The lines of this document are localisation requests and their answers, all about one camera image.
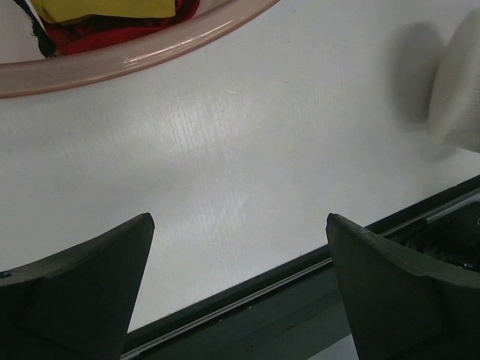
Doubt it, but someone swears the yellow bra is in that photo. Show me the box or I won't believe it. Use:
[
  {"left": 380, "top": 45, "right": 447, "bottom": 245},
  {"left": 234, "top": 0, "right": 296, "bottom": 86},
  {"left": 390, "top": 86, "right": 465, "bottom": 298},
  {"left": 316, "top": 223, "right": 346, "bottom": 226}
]
[{"left": 30, "top": 0, "right": 176, "bottom": 24}]

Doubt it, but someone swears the pink translucent plastic basket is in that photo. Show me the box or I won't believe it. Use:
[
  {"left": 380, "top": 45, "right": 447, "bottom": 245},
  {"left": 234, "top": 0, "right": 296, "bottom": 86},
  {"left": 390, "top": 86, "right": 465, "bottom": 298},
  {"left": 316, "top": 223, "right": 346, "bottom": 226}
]
[{"left": 1, "top": 1, "right": 277, "bottom": 98}]

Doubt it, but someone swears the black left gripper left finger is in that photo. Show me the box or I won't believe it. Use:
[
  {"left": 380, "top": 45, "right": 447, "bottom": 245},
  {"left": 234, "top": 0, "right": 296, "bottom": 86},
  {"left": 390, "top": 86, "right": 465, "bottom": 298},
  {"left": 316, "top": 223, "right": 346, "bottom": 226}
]
[{"left": 1, "top": 213, "right": 154, "bottom": 359}]

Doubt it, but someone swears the white mesh laundry bag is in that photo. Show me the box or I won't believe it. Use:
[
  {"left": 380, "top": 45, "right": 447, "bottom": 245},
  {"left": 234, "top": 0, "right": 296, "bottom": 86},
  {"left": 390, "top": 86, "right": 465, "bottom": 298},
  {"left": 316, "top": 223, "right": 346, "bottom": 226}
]
[{"left": 428, "top": 9, "right": 479, "bottom": 153}]

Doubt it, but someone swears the black table edge rail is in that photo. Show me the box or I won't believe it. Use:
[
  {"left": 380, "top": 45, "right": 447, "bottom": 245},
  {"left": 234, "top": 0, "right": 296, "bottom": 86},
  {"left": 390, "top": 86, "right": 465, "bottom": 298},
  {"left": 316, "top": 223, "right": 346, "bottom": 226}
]
[{"left": 122, "top": 178, "right": 479, "bottom": 359}]

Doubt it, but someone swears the red bra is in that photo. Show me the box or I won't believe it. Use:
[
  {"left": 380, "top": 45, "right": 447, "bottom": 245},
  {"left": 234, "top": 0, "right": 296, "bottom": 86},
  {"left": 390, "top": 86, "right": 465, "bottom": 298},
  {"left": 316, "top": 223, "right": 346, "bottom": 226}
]
[{"left": 41, "top": 1, "right": 201, "bottom": 56}]

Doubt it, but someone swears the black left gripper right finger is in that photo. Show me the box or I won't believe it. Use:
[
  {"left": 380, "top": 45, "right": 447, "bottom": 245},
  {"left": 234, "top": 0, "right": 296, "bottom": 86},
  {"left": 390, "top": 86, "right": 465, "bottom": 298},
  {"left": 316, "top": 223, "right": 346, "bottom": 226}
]
[{"left": 326, "top": 214, "right": 479, "bottom": 359}]

